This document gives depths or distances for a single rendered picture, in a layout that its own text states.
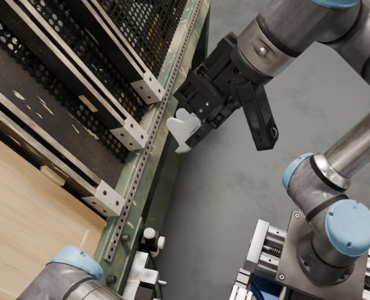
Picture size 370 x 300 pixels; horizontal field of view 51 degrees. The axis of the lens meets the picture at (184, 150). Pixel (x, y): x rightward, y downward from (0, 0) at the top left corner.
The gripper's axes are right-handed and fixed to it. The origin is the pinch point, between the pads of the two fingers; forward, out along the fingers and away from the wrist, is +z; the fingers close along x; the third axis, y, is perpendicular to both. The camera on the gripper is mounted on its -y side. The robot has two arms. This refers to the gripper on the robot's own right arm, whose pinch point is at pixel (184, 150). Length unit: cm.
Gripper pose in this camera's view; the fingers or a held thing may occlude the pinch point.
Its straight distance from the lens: 64.9
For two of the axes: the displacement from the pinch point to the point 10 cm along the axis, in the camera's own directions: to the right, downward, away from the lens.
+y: -7.2, -6.9, -0.4
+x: -4.1, 4.7, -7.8
